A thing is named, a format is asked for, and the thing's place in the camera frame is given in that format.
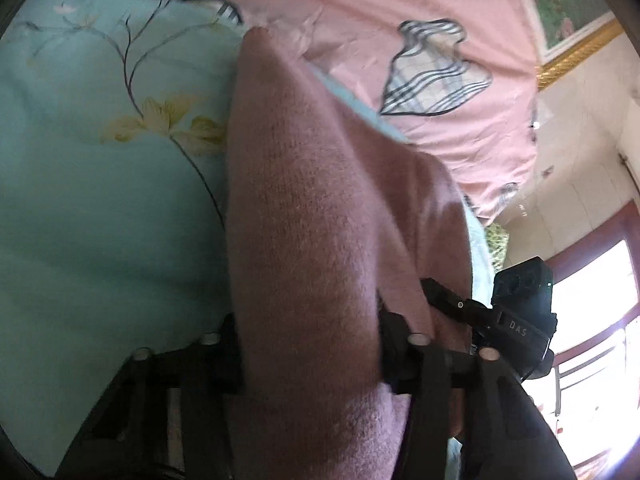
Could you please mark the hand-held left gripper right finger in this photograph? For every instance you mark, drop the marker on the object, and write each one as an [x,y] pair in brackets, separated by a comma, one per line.
[440,375]

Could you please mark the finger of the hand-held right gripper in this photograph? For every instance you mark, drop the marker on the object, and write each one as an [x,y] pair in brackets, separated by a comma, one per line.
[452,302]

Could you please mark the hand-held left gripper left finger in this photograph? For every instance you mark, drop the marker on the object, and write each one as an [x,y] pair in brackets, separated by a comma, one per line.
[200,375]

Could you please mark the pink knitted sweater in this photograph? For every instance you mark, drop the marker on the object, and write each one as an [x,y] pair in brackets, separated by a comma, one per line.
[300,240]

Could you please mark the bright window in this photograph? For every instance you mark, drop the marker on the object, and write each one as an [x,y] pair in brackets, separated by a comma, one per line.
[590,310]

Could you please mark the green checkered pillow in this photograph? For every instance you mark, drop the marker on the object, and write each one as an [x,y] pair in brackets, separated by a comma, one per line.
[496,245]

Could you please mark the teal floral bed sheet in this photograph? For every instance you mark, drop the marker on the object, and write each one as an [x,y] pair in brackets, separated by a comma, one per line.
[100,210]

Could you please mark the pink duvet with plaid hearts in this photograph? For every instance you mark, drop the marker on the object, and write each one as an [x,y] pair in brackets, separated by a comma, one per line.
[350,10]

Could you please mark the framed floral wall painting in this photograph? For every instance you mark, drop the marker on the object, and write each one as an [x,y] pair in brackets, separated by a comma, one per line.
[565,0]

